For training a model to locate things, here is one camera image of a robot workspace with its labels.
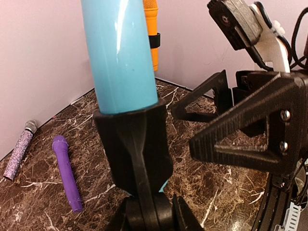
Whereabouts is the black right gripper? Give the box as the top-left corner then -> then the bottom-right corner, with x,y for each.
171,69 -> 308,176

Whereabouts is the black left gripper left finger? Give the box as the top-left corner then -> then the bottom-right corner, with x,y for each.
105,198 -> 130,231

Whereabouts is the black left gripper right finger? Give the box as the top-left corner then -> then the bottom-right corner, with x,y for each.
172,194 -> 204,231

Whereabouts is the black stand holding blue microphone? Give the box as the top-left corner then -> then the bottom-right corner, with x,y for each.
93,100 -> 174,231

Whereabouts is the purple microphone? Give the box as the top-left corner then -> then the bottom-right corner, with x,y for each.
52,135 -> 83,213

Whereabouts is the black stand holding orange microphone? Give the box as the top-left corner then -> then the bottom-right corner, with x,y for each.
148,32 -> 161,49

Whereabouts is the light blue microphone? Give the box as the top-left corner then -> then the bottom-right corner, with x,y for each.
80,0 -> 169,197

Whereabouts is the rhinestone silver-head microphone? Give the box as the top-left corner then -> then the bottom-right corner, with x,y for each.
3,120 -> 38,181

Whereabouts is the orange microphone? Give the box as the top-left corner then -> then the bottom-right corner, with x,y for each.
143,0 -> 160,71

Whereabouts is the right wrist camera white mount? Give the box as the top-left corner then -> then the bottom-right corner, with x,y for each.
207,0 -> 293,74

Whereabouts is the black front table rail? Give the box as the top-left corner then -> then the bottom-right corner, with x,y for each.
252,174 -> 292,231

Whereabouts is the white slotted cable duct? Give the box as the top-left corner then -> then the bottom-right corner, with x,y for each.
281,202 -> 301,231

